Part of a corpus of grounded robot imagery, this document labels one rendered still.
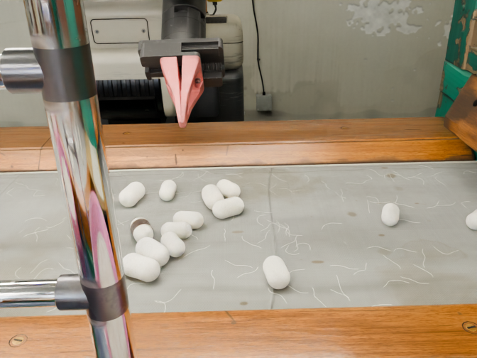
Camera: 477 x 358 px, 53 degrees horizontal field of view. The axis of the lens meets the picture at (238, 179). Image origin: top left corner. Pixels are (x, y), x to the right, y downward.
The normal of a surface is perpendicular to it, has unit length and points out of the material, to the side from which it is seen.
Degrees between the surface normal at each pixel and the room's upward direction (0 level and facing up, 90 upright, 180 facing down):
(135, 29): 98
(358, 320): 0
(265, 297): 0
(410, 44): 90
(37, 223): 0
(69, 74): 90
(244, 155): 45
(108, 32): 98
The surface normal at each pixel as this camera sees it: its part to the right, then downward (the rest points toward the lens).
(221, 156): 0.00, -0.32
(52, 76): -0.14, 0.44
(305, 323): -0.02, -0.90
